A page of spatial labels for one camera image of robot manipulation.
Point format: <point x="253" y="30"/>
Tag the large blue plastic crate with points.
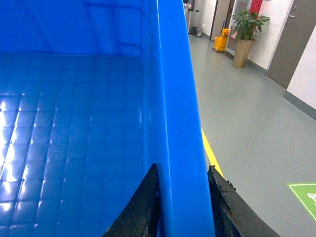
<point x="92" y="93"/>

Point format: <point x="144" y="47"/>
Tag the green potted plant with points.
<point x="247" y="26"/>

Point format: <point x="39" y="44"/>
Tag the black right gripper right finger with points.
<point x="233" y="217"/>

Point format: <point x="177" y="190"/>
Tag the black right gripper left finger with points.
<point x="140" y="217"/>

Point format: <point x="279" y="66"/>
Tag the yellow mop bucket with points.
<point x="220" y="42"/>

